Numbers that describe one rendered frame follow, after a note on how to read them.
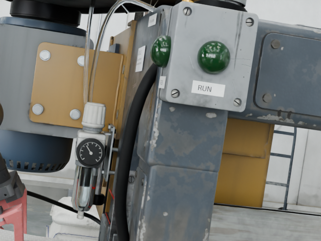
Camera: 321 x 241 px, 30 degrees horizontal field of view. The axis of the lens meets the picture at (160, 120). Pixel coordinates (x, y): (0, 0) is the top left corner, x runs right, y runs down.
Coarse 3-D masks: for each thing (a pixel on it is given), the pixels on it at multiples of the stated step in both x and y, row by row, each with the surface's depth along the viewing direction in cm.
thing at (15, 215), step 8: (0, 208) 66; (8, 208) 68; (16, 208) 66; (0, 216) 66; (8, 216) 66; (16, 216) 66; (0, 224) 67; (16, 224) 67; (16, 232) 67; (16, 240) 68
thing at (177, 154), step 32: (160, 32) 60; (288, 32) 60; (320, 32) 61; (256, 64) 60; (288, 64) 60; (320, 64) 61; (128, 96) 78; (256, 96) 60; (288, 96) 60; (320, 96) 61; (160, 128) 58; (192, 128) 58; (224, 128) 59; (320, 128) 62; (160, 160) 58; (192, 160) 59; (160, 192) 58; (192, 192) 59; (128, 224) 65; (160, 224) 59; (192, 224) 59
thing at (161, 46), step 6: (162, 36) 54; (168, 36) 54; (156, 42) 54; (162, 42) 54; (168, 42) 54; (150, 48) 55; (156, 48) 54; (162, 48) 53; (168, 48) 53; (150, 54) 55; (156, 54) 54; (162, 54) 54; (168, 54) 54; (156, 60) 54; (162, 60) 54; (168, 60) 54; (162, 66) 55
